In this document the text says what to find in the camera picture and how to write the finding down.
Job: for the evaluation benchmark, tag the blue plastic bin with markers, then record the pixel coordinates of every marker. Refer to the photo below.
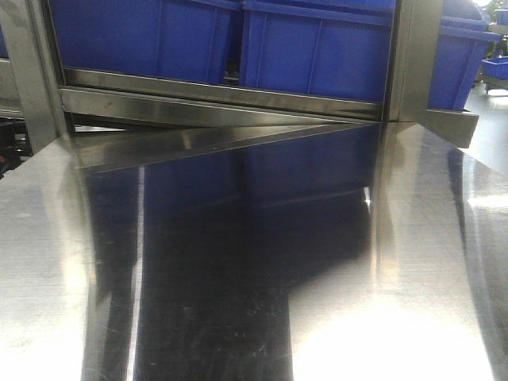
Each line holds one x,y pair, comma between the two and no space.
332,50
187,40

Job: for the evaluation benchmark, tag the blue plastic bin right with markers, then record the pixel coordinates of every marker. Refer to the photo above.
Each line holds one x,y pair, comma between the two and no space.
332,50

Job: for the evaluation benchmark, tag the blue bin outside rack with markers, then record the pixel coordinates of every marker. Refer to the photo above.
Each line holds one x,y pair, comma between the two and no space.
462,44

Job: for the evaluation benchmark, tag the stainless steel shelf rack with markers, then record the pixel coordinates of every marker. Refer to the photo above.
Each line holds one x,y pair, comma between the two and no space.
38,89

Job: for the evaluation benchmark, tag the distant blue bin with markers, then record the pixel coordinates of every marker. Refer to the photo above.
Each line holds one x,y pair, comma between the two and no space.
496,67

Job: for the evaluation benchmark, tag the blue plastic bin left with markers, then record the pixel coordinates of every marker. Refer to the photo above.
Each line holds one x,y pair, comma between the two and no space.
187,40

